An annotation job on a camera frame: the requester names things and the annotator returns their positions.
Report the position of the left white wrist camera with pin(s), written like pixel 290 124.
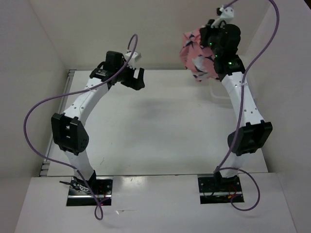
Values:
pixel 132 60

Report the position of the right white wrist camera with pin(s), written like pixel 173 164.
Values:
pixel 226 14

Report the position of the aluminium table edge rail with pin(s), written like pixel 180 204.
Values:
pixel 46 163

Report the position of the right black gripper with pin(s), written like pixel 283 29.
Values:
pixel 206 30

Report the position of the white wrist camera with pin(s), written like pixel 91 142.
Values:
pixel 226 14
pixel 132 60

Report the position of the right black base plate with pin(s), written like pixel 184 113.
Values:
pixel 216 192

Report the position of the pink shark print shorts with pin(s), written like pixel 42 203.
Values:
pixel 199 60

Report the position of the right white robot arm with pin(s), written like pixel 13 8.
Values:
pixel 252 130

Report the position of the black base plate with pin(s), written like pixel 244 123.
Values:
pixel 79 195
pixel 216 192

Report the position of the white plastic mesh basket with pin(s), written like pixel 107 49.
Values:
pixel 220 96

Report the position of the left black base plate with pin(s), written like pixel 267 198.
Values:
pixel 79 195

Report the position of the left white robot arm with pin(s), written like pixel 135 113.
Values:
pixel 68 127

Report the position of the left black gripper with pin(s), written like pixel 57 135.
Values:
pixel 136 84

